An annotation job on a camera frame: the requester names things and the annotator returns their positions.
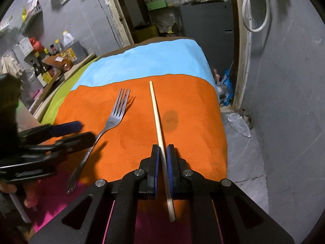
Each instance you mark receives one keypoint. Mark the grey metal rod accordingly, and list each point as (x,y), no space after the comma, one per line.
(20,207)

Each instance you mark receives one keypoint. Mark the white cardboard box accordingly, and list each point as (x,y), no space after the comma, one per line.
(25,46)

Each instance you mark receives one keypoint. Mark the red plastic bag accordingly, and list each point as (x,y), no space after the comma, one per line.
(35,44)

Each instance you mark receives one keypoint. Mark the beige hanging cloth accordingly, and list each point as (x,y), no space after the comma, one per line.
(10,66)

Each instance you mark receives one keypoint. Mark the multicolour tablecloth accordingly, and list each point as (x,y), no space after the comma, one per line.
(188,101)

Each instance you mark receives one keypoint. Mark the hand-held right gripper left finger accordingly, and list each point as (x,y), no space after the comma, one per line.
(155,162)

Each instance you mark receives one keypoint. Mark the crumpled clear plastic bag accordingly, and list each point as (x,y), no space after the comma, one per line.
(238,125)

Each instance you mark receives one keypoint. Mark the blue snack packet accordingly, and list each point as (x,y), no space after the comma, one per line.
(227,86)

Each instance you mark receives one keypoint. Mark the steel fork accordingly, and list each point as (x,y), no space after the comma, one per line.
(114,117)

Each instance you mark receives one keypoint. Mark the green box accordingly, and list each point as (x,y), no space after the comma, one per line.
(157,5)

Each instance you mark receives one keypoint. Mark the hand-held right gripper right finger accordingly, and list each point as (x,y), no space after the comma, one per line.
(170,162)

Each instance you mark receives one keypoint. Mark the person's left hand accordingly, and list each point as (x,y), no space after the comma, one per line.
(31,195)

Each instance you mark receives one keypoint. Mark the metal wall rack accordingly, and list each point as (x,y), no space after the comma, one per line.
(31,17)

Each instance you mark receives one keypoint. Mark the yellow container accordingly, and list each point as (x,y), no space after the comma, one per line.
(146,33)

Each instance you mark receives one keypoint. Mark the orange-brown spice packet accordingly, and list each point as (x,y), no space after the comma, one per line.
(59,61)

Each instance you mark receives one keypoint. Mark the pink plastic container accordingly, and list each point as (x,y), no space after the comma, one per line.
(37,93)

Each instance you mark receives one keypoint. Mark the white plastic jug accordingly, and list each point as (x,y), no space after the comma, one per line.
(68,39)

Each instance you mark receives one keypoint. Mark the grey box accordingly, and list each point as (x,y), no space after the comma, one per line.
(80,50)

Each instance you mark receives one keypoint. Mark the yellow carton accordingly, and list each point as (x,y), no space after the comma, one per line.
(69,55)

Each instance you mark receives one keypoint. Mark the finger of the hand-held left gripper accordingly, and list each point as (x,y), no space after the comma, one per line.
(76,141)
(68,126)

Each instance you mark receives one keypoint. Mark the wooden chopstick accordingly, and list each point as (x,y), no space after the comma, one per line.
(156,111)

